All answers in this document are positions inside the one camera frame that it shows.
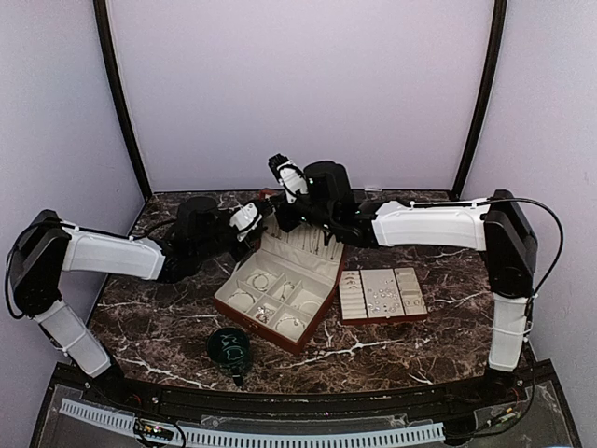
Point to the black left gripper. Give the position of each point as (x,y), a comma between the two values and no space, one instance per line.
(240,255)

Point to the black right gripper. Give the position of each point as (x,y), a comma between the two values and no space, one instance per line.
(286,223)

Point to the red jewelry box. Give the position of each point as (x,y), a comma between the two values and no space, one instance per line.
(282,292)

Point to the dark green glass mug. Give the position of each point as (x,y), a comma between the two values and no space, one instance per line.
(229,349)

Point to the red jewelry tray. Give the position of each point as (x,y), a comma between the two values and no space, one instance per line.
(380,296)

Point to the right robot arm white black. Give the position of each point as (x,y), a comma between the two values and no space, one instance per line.
(321,195)

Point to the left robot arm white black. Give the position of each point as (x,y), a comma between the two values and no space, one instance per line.
(50,247)

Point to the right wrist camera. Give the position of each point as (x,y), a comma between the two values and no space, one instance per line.
(289,177)

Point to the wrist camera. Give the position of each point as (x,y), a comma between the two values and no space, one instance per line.
(247,221)
(289,177)

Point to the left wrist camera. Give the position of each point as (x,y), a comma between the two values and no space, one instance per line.
(247,221)

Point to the white slotted cable duct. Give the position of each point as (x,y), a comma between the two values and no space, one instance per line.
(231,432)

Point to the left black frame post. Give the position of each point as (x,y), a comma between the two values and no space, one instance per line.
(109,55)

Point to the black frame post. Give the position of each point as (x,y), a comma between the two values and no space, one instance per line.
(483,97)
(109,55)

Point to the right black frame post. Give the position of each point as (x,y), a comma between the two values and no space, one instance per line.
(483,97)

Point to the black front rail base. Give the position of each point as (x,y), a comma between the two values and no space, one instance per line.
(451,401)

